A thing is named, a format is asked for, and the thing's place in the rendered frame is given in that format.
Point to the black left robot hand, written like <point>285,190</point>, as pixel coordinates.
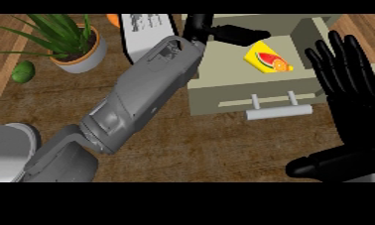
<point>233,34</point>

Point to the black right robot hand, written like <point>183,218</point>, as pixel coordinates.
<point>351,110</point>

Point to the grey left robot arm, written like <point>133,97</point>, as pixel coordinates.
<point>142,87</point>

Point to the beige drawer cabinet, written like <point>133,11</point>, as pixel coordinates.
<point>229,67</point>

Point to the yellow juice box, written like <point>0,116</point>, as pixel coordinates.
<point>267,57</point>

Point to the orange fruit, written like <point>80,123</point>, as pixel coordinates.
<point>113,19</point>

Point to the green plant in white pot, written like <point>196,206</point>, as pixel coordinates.
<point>80,54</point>

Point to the green avocado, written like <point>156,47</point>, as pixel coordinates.
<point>22,72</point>

